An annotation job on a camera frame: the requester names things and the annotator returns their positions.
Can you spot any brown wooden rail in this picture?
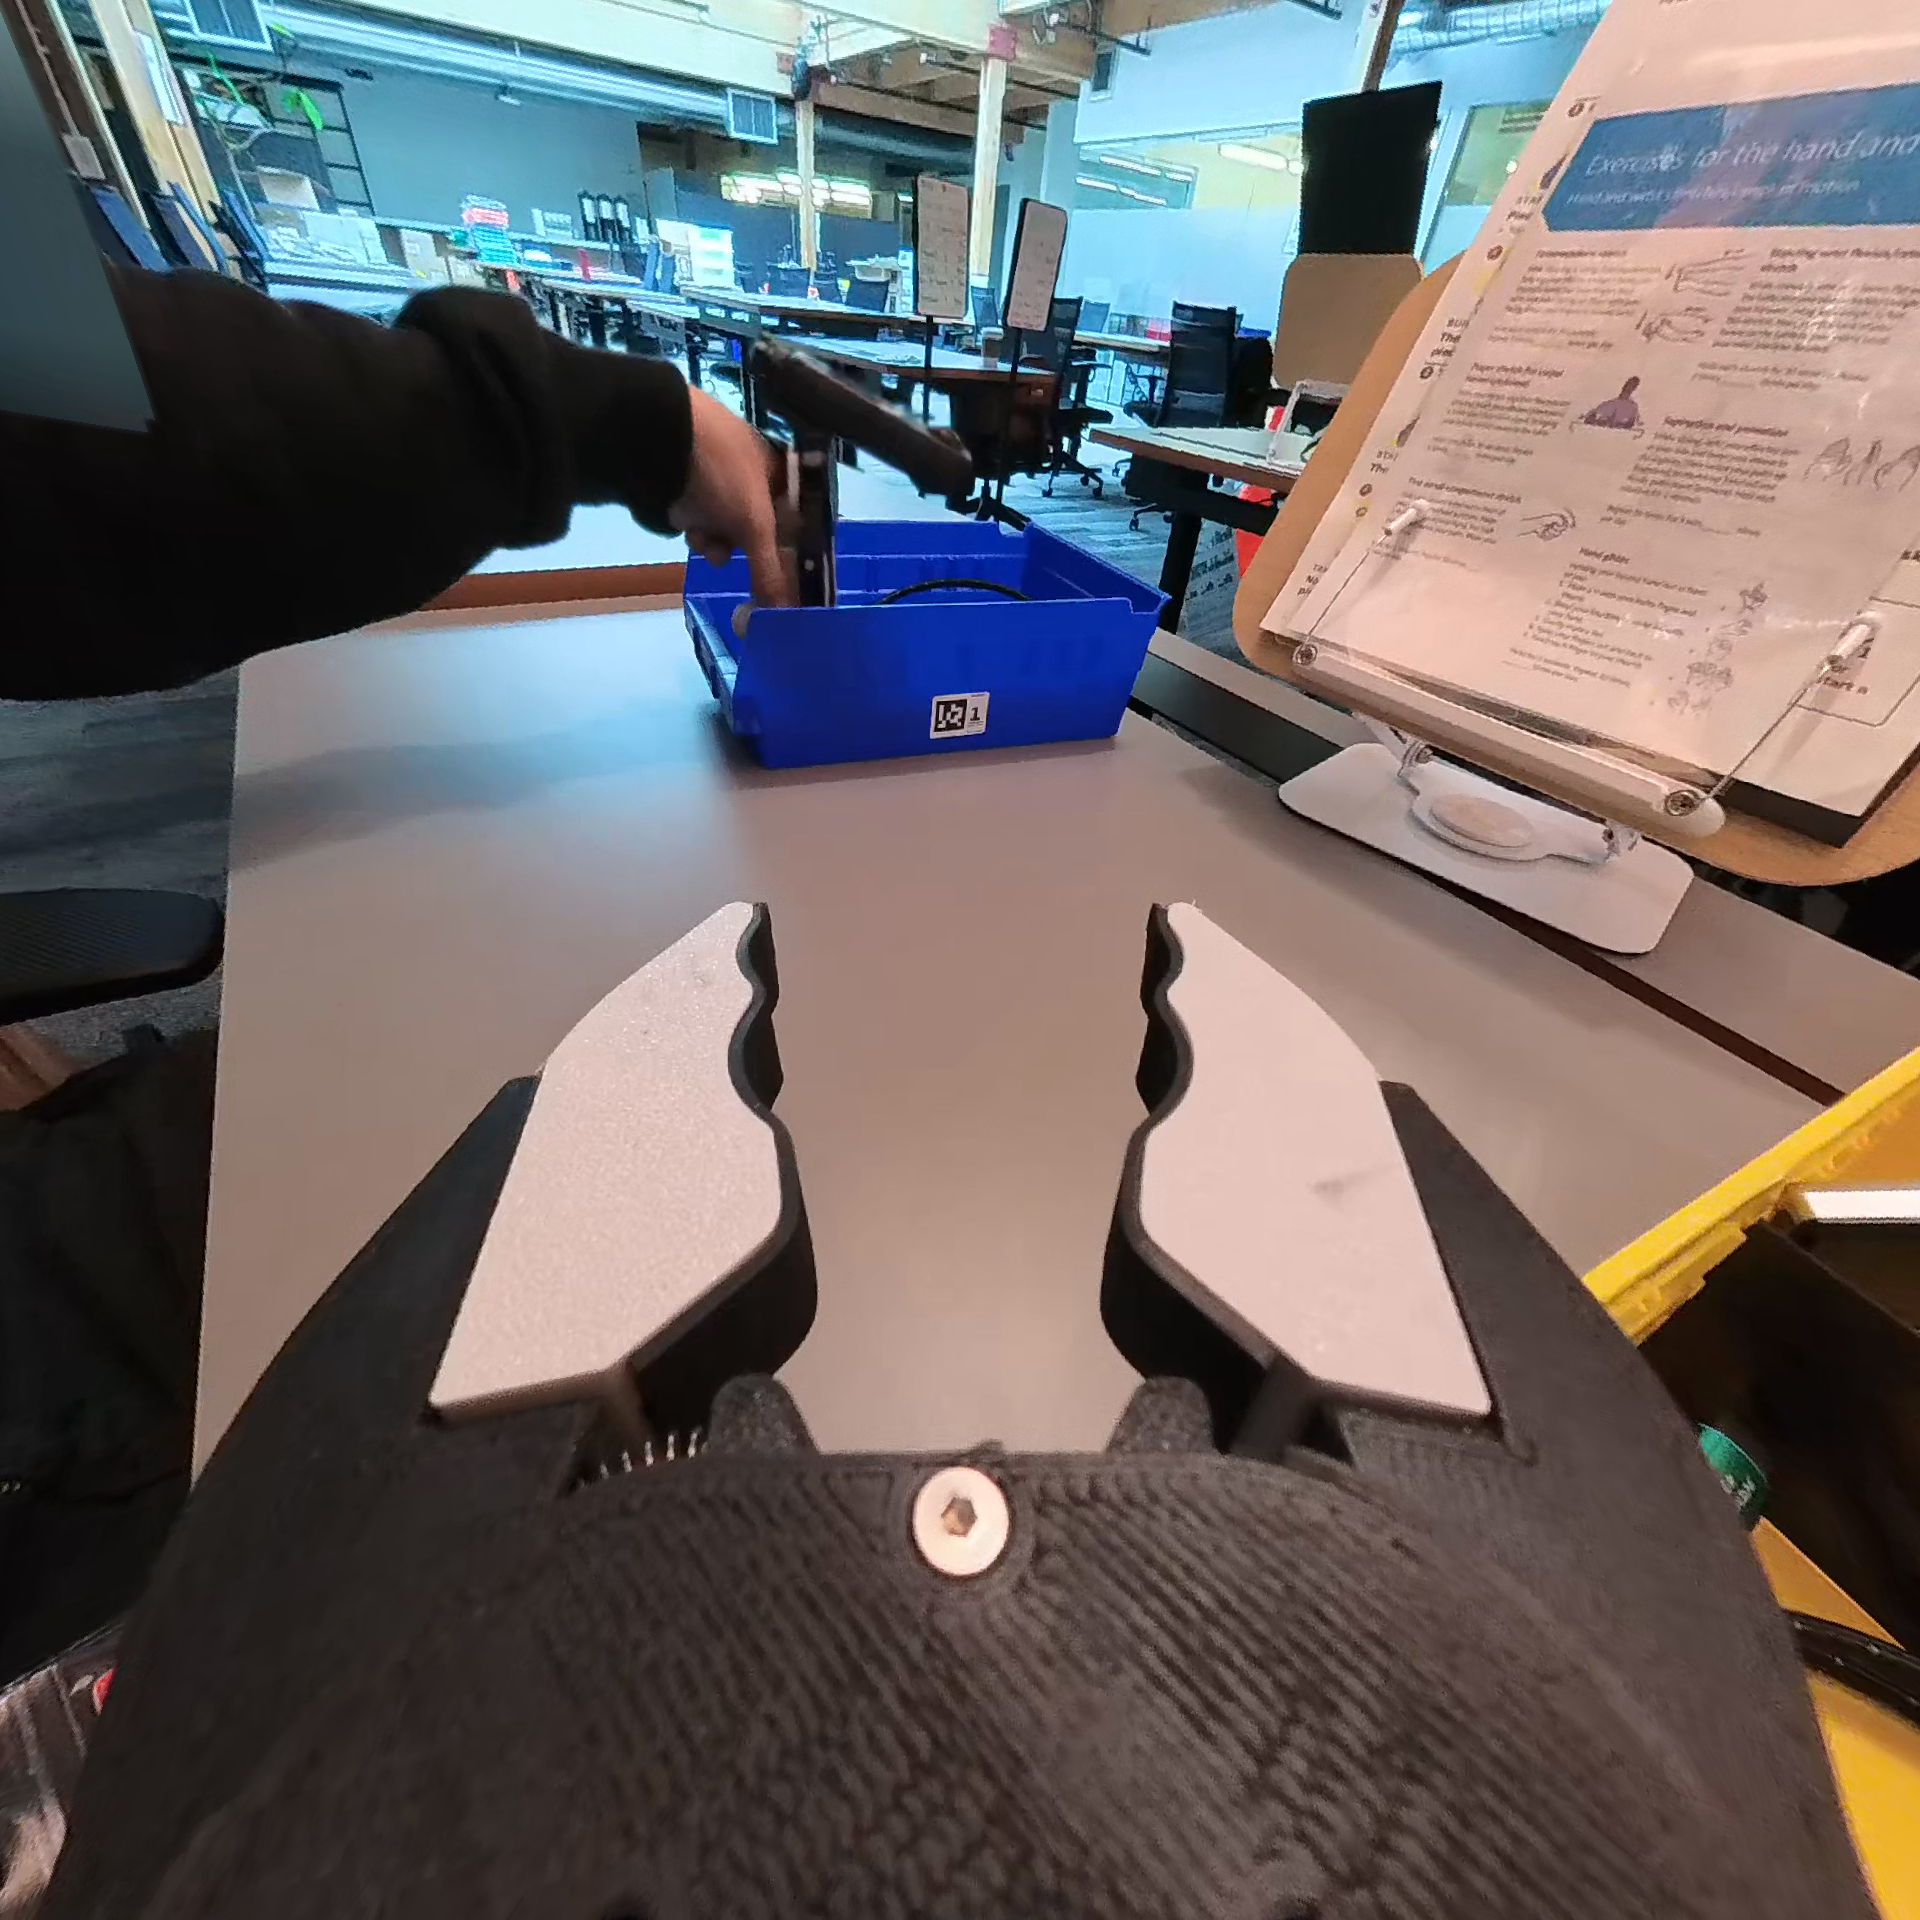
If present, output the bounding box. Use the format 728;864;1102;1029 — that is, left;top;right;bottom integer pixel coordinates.
422;560;692;611

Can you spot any person's left forearm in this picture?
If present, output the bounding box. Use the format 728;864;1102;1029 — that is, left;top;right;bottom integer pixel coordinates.
0;270;700;704

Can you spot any wooden document stand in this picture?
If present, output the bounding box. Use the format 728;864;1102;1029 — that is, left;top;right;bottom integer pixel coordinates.
1230;0;1920;955

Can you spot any dark office chair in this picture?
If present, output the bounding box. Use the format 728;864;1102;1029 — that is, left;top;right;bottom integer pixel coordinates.
0;888;226;1027

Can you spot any black office chair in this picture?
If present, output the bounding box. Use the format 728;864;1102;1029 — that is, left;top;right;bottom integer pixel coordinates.
1126;301;1277;528

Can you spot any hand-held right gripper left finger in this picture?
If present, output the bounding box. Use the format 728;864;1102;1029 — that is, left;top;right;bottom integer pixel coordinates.
429;899;819;1452

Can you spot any blue plastic bin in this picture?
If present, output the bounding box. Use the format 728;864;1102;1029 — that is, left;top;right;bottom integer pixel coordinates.
684;516;1172;771

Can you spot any brown office table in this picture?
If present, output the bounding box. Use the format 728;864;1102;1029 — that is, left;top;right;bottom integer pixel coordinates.
1086;424;1312;634

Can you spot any brown cardboard sheet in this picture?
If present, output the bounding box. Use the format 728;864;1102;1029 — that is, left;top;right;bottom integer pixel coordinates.
1275;251;1418;394

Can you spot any yellow plastic bin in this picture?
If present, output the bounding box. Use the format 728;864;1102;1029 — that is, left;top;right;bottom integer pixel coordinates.
1580;1051;1920;1920

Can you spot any person's left hand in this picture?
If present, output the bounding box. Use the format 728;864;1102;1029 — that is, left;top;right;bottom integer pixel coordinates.
673;385;806;611

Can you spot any white sign board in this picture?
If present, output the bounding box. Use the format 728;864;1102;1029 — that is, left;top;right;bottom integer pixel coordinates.
913;177;972;323
1001;196;1071;333

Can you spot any black flat panel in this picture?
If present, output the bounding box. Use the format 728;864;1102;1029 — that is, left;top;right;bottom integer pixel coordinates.
1296;79;1444;257

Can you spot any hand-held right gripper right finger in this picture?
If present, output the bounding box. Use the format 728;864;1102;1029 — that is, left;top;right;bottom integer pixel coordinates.
1100;899;1497;1454

